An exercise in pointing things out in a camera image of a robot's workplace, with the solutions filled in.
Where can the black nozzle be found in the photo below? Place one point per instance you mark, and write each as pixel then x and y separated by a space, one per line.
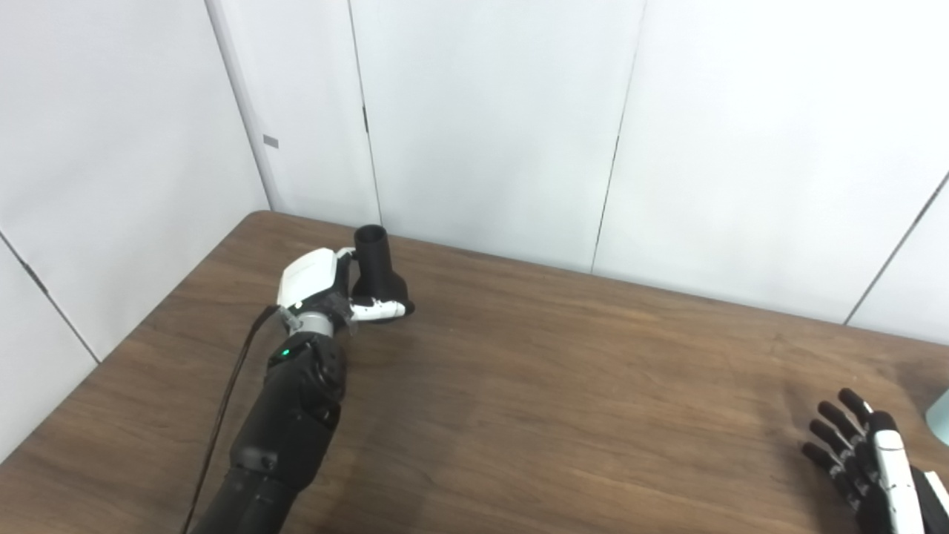
pixel 377 271

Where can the light blue cup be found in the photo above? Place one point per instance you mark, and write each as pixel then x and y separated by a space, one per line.
pixel 940 419

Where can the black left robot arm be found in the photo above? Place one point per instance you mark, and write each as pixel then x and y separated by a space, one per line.
pixel 293 423

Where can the grey wall label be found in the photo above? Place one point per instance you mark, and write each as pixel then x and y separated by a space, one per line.
pixel 270 141

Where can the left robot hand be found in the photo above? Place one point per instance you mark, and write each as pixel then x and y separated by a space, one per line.
pixel 310 278

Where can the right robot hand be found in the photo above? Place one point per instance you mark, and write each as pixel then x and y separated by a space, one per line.
pixel 882 475

